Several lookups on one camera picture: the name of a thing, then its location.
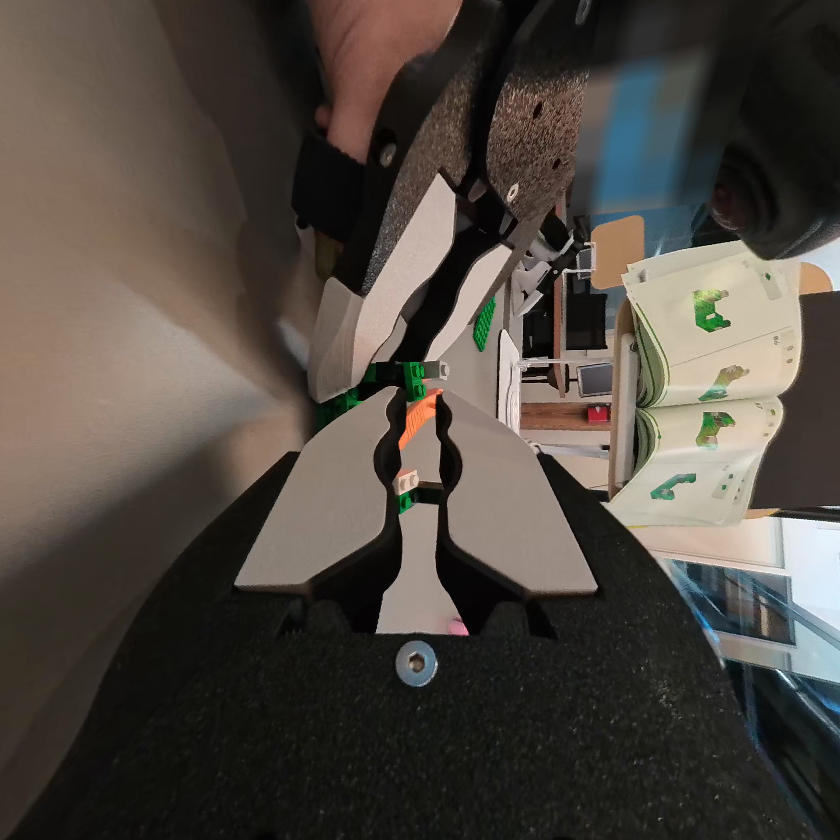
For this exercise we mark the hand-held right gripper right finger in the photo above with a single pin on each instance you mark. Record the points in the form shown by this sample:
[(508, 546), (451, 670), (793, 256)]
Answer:
[(518, 518)]

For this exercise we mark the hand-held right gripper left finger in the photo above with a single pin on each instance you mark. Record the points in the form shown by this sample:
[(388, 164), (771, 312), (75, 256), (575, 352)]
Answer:
[(321, 518)]

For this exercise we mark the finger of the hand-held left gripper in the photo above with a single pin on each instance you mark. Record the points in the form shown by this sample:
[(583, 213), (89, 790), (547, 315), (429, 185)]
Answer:
[(482, 282), (354, 341)]

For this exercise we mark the green lego build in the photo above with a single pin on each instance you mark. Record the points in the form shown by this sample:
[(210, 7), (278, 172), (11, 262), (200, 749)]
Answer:
[(410, 377)]

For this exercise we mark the orange brick separator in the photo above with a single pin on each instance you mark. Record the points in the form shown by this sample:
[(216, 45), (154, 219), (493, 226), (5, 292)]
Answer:
[(417, 420)]

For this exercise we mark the green lego plate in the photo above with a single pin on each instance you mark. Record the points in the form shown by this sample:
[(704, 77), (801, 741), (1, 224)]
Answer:
[(485, 325)]

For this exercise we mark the pink lego piece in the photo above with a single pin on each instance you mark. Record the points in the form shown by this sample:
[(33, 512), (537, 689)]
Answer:
[(458, 627)]

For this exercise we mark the person's left hand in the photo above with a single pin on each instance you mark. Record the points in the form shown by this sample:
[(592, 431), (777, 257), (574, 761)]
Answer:
[(367, 52)]

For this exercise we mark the black and white tool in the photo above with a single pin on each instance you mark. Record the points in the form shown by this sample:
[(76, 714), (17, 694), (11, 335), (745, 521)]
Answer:
[(531, 289)]

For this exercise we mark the white book stand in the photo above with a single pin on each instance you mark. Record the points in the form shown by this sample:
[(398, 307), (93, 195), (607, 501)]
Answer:
[(510, 380)]

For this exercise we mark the tan board acrylic stand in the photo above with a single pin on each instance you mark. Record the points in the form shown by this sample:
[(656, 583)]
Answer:
[(620, 253)]

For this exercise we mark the small tablet monitor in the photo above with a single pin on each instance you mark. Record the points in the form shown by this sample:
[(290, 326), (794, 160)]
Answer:
[(596, 380)]

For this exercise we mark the open instruction booklet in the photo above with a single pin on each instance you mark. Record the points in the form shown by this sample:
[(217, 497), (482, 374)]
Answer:
[(709, 367)]

